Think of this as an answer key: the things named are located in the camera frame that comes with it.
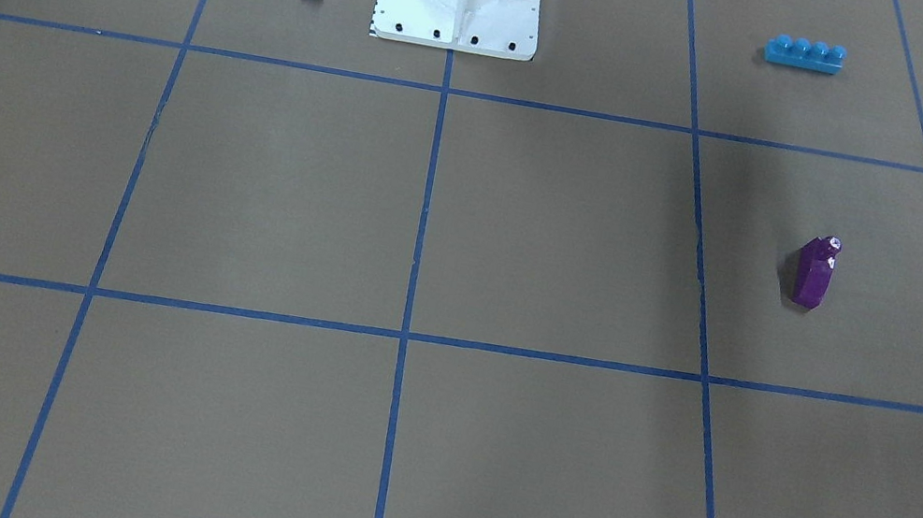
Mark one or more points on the long blue four-stud block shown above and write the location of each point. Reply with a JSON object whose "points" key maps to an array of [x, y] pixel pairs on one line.
{"points": [[806, 54]]}

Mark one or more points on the purple trapezoid block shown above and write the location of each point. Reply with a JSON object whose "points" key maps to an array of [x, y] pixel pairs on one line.
{"points": [[817, 263]]}

